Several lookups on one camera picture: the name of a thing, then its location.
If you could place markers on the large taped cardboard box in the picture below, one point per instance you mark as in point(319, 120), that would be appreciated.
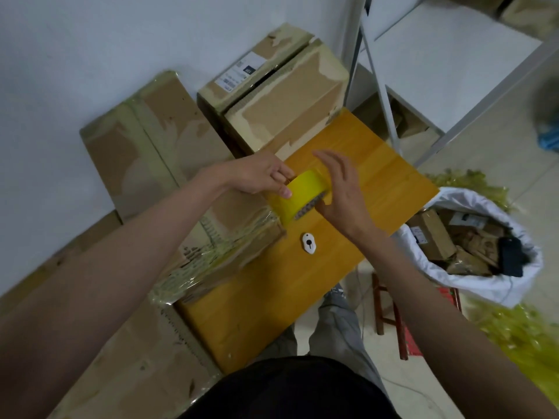
point(148, 139)

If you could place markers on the brown paper parcel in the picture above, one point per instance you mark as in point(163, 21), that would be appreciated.
point(474, 253)

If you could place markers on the cardboard box under shelf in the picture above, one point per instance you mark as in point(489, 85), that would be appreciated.
point(375, 115)

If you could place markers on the flat cardboard sheet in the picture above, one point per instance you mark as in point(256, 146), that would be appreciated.
point(56, 266)

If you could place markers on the person's right forearm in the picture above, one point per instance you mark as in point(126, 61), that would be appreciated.
point(441, 327)

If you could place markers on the person's right thumb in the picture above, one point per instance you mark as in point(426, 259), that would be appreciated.
point(324, 207)

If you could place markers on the white sack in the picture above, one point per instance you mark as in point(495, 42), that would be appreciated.
point(480, 283)

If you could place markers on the small brown cardboard box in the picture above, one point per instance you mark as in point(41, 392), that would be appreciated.
point(434, 235)

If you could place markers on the pile of yellow tape scraps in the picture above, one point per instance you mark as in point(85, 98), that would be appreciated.
point(524, 344)
point(476, 183)

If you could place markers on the blue plastic bag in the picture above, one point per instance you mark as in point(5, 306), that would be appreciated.
point(549, 137)

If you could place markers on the tall taped cardboard box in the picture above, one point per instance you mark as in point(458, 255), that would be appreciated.
point(288, 100)

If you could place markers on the cardboard box with white label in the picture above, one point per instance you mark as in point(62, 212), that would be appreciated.
point(244, 74)

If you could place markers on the cardboard box on shelf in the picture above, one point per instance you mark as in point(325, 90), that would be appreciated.
point(530, 13)

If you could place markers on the black shirt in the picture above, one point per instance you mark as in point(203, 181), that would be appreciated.
point(288, 390)

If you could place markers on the person's right hand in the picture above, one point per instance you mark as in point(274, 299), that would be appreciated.
point(347, 205)

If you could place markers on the grey trousers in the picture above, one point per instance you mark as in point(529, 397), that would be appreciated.
point(340, 331)

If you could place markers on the yellow packing tape roll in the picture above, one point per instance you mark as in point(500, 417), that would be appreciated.
point(301, 194)

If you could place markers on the cardboard box with loose tape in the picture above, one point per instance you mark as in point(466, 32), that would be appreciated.
point(227, 253)

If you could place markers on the black packet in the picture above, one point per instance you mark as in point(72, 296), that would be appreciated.
point(512, 257)

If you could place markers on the small white box cutter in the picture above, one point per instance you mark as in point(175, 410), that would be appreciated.
point(308, 243)

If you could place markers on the person's left forearm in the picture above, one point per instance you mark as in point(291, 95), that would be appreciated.
point(109, 274)

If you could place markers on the red wooden stool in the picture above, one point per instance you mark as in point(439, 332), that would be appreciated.
point(391, 318)

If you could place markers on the person's left hand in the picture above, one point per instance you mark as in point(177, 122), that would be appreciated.
point(253, 172)

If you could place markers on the person's left thumb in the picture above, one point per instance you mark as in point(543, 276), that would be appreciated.
point(281, 191)

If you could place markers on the white metal shelf unit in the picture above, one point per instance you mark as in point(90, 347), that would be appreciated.
point(436, 56)

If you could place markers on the big worn cardboard box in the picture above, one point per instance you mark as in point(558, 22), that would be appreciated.
point(148, 370)

